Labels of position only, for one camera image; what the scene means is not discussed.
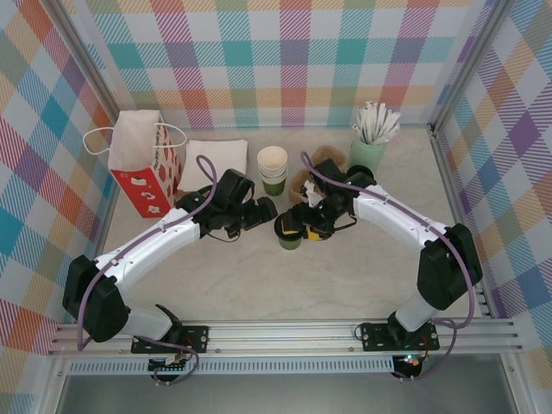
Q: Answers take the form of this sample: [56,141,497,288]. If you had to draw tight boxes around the brown pulp cup carrier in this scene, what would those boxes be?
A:
[287,145,348,204]

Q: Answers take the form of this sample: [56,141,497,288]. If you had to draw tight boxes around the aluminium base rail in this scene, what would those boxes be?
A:
[47,318,525,357]

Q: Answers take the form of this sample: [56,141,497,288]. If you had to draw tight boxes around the aluminium frame post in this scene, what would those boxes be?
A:
[51,0,135,141]
[430,0,517,135]

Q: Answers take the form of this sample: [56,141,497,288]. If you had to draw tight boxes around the red and white paper bag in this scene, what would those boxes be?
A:
[83,110,187,220]

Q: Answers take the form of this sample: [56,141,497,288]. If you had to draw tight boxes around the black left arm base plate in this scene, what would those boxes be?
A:
[131,323,211,354]

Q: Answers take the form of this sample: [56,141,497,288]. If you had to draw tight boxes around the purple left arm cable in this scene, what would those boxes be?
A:
[77,154,216,387]

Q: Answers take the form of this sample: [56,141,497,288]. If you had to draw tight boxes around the white paper napkin stack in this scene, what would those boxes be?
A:
[178,138,250,193]

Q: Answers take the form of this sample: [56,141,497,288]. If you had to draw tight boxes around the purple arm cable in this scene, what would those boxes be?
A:
[77,154,216,387]
[299,150,478,383]

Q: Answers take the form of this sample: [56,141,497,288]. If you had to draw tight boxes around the aluminium side rail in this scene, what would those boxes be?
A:
[92,129,133,260]
[430,127,492,318]

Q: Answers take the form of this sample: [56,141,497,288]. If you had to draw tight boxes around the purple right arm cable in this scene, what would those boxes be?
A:
[299,150,478,383]

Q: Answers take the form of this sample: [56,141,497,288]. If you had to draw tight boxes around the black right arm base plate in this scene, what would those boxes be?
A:
[360,321,441,353]

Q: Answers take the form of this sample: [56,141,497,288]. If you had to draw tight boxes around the perforated metal cable tray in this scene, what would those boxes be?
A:
[66,360,396,375]

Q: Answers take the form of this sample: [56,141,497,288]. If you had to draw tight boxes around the mint green stick holder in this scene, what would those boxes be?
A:
[348,135,388,174]

